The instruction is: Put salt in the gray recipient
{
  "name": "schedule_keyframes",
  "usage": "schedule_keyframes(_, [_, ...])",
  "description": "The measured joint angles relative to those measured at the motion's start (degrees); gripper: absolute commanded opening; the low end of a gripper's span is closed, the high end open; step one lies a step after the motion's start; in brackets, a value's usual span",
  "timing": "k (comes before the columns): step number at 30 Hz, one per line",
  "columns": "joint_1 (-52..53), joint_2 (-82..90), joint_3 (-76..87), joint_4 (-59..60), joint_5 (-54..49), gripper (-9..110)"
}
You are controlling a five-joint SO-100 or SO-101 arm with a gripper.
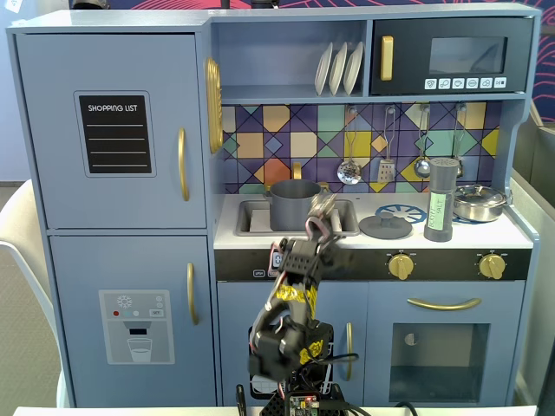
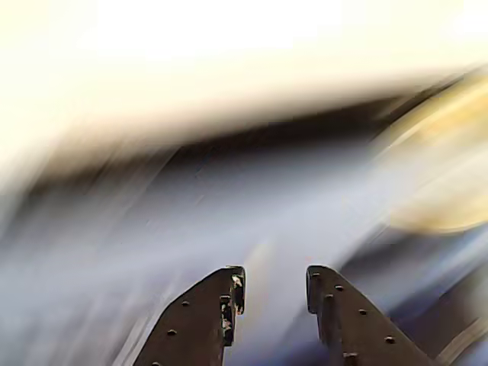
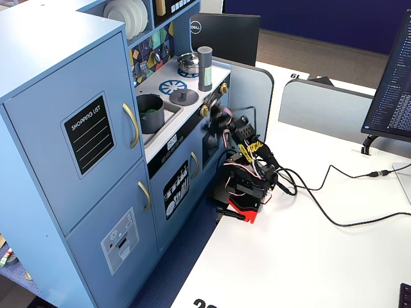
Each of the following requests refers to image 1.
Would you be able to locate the robot controller board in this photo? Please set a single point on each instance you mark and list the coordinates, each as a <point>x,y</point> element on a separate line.
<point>303,403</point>

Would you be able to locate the steel ladle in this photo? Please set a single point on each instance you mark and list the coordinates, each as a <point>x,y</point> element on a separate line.
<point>421,167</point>

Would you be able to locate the blue toy kitchen unit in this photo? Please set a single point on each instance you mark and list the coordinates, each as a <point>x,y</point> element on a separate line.
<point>130,21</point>

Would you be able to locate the gold toy phone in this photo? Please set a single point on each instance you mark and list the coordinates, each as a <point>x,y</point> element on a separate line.
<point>213,104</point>

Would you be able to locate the steel hanging utensil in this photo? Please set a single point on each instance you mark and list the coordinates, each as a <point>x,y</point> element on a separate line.
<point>459,134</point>

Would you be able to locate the blue fridge door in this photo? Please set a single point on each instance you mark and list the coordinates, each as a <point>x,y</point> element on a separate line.
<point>86,268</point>
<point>52,130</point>

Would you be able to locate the blue oven door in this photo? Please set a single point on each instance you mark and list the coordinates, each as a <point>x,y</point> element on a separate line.
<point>381,303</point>

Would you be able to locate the blue upper fridge door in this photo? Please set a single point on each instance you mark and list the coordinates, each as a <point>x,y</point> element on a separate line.
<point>52,130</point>

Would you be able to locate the steel slotted spatula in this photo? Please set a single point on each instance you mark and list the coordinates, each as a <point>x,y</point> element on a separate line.
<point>386,171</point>

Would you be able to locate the gray pot lid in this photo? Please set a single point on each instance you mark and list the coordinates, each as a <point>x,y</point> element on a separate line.
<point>385,226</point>

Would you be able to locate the digital clock display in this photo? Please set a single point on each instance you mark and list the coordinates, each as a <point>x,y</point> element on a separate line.
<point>276,260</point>

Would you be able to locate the steel slotted spoon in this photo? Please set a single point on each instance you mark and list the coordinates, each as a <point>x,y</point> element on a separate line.
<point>349,172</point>

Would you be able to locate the blue lower fridge door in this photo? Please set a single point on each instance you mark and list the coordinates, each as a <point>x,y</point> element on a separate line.
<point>86,268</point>

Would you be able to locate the gray salt shaker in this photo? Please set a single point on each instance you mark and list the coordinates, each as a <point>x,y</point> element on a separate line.
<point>441,190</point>

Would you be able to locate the gray water dispenser panel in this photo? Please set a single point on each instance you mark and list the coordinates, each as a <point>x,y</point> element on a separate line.
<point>136,329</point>

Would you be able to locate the black shopping list board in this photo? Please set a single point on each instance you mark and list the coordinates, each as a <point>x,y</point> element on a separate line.
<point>115,134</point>

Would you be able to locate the blue dishwasher door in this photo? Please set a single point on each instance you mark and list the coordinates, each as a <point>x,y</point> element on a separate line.
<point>236,307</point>

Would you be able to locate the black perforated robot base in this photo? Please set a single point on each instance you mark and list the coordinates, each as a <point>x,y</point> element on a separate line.
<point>273,405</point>

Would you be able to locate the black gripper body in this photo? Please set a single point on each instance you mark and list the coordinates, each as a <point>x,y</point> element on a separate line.
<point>328,229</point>

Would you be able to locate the white toy plate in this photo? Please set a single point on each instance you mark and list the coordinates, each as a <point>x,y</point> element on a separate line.
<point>337,69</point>
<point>353,67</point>
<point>323,69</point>

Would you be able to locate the gold stove knob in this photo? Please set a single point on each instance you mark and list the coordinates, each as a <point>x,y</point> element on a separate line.
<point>400,265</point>
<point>491,265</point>

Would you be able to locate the gray cooking pot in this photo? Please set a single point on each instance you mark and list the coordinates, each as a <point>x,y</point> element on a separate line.
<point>288,208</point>

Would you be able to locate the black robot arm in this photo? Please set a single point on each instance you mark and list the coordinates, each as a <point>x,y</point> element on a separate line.
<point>299,268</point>

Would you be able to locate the black toy microwave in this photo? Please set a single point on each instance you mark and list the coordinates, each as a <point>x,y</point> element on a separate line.
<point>407,52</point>

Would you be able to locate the blue burner grate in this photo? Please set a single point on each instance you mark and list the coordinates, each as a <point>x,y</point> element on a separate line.
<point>460,220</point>

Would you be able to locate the steel pot with lid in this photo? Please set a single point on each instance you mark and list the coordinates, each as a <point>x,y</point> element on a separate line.
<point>479,201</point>

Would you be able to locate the gray sink basin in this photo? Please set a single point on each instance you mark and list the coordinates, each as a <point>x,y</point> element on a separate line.
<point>253,216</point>

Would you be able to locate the white chair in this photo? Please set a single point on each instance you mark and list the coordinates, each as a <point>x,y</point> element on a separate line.
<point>24,225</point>

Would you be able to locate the gold faucet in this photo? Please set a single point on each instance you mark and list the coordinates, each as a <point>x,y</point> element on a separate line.
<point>297,170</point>

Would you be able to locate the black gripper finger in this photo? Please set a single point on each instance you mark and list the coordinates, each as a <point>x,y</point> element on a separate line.
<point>339,227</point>

